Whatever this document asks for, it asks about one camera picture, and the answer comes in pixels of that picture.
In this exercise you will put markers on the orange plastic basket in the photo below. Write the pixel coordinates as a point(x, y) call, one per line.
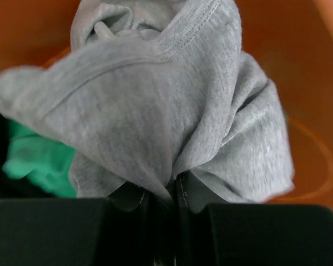
point(292, 41)

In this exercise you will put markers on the grey tank top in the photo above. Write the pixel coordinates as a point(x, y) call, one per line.
point(152, 89)

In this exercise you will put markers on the green tank top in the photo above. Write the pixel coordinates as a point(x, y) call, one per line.
point(42, 161)

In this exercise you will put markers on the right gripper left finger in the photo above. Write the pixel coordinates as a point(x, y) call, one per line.
point(132, 222)

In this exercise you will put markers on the black tank top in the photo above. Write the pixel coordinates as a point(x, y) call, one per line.
point(10, 188)

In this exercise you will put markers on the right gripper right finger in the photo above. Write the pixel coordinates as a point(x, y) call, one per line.
point(195, 234)

